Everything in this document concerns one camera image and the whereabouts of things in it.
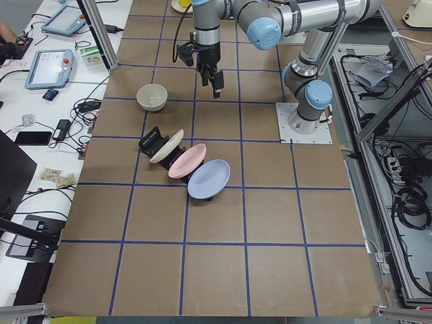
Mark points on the near teach pendant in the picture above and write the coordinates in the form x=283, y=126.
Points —
x=50, y=69

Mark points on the black smartphone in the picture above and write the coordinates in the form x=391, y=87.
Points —
x=33, y=138

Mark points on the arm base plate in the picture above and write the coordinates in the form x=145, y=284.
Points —
x=295, y=130

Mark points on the blue plate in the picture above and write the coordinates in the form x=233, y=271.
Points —
x=209, y=179

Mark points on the cream plate in rack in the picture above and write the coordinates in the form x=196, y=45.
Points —
x=168, y=147

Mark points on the beige ceramic bowl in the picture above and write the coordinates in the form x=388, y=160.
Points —
x=152, y=97

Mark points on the far teach pendant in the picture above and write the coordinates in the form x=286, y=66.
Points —
x=65, y=22

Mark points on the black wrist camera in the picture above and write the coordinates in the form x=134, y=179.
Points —
x=186, y=51

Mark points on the pink plate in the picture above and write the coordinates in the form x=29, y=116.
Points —
x=188, y=161

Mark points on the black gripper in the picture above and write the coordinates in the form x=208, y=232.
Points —
x=209, y=55

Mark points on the black plate rack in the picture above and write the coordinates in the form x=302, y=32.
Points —
x=153, y=141

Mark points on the aluminium frame post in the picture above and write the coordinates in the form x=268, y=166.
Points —
x=98, y=30

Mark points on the white rectangular tray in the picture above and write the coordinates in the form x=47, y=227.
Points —
x=182, y=6

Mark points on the green white carton box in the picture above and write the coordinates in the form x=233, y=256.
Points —
x=91, y=56

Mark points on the teach pendant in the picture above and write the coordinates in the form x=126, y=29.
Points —
x=50, y=69
x=65, y=22

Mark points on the black power adapter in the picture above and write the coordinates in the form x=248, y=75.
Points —
x=61, y=130

